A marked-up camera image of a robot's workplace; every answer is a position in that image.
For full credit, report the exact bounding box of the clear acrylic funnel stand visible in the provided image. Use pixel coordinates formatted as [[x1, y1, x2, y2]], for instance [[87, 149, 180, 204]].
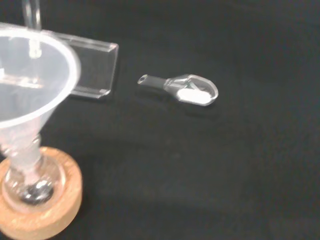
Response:
[[0, 0, 120, 101]]

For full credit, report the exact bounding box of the cork ring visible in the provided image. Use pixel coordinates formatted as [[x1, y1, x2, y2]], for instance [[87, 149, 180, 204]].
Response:
[[0, 146, 84, 240]]

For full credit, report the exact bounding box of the translucent plastic funnel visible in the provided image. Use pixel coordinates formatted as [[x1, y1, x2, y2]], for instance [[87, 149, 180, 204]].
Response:
[[0, 23, 82, 181]]

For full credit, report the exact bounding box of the black cloth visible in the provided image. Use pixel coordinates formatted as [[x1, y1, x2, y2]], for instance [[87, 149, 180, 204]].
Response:
[[0, 0, 320, 240]]

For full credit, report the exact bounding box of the small round-bottom glass flask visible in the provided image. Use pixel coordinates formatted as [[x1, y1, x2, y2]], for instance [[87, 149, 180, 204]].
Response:
[[1, 134, 68, 209]]

